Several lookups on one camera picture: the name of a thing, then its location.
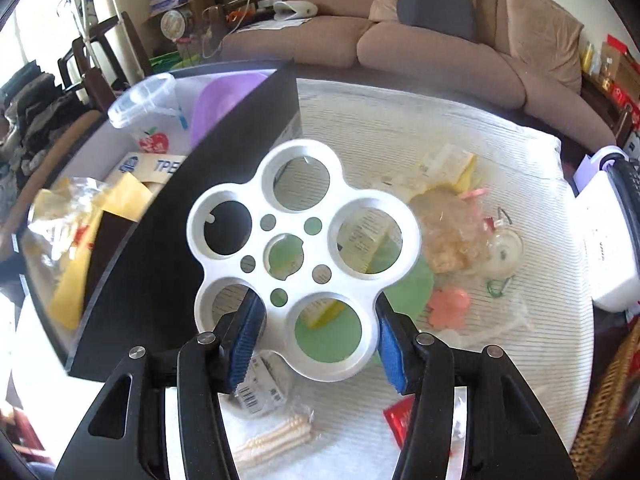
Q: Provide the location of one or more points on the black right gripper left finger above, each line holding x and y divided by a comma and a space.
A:
123, 434

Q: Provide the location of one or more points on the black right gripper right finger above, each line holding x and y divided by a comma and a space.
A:
508, 433

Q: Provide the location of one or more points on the bag of wooden sticks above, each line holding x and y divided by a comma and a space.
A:
295, 431

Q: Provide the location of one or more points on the green plastic plate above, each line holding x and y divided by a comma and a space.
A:
329, 330

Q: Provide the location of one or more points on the white flower-shaped egg tray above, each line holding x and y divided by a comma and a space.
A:
323, 274

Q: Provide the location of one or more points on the clear bag of gold items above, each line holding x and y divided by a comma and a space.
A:
454, 233

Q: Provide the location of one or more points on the barcode label packet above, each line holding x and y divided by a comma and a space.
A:
266, 386

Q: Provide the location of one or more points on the wicker basket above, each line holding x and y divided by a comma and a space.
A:
607, 443

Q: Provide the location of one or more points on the red sachet packet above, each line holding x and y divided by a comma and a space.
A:
397, 417

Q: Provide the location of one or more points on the black storage box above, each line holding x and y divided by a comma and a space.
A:
146, 291

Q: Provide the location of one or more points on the pink flower-shaped piece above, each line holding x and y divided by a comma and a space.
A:
448, 308

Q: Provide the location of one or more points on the white striped table cloth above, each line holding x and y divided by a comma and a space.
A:
414, 144

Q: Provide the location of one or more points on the yellow plastic bag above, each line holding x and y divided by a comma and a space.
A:
65, 220

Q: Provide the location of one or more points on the cardboard box 100 pieces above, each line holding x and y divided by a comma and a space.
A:
152, 170

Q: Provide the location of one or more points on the clear lidded plastic tub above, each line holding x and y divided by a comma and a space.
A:
149, 111

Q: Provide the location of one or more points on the white box with keyboard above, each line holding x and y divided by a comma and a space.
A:
608, 222

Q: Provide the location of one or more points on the purple plastic bowl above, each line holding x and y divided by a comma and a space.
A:
217, 99

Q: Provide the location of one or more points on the green shopping bag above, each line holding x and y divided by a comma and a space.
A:
173, 61

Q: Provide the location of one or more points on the dark wooden chair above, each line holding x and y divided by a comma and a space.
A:
79, 72

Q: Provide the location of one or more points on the round white clock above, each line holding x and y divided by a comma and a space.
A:
177, 24

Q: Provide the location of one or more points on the brown sofa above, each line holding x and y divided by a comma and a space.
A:
518, 58

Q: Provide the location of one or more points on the dark blue lumbar cushion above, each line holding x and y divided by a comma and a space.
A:
455, 18

